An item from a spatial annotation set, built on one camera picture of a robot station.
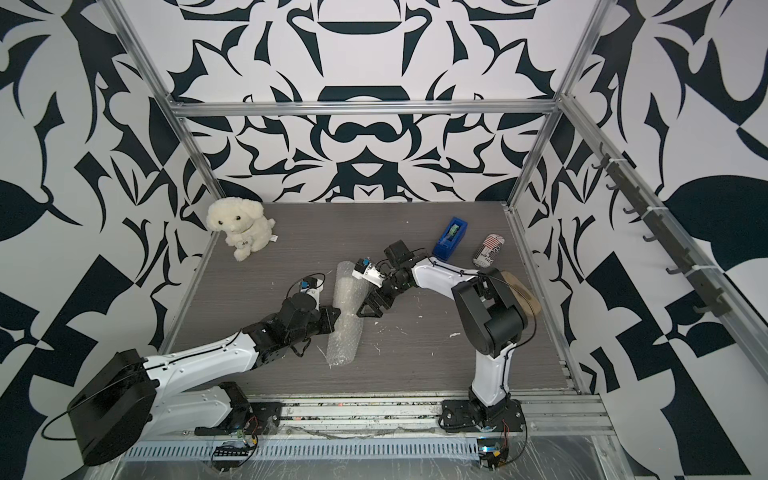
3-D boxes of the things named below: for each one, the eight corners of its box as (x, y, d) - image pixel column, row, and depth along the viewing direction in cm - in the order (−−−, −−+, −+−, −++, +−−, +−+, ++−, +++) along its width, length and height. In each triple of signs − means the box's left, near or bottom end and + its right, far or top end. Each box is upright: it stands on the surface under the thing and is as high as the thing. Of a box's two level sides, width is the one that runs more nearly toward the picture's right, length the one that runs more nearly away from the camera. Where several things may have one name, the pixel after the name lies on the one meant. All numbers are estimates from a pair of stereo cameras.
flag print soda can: (470, 262, 104) (472, 257, 102) (488, 235, 112) (490, 230, 110) (487, 271, 102) (490, 266, 100) (504, 243, 110) (507, 238, 108)
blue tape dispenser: (431, 255, 105) (433, 247, 101) (449, 224, 114) (451, 215, 111) (449, 263, 103) (452, 255, 99) (466, 231, 112) (469, 222, 108)
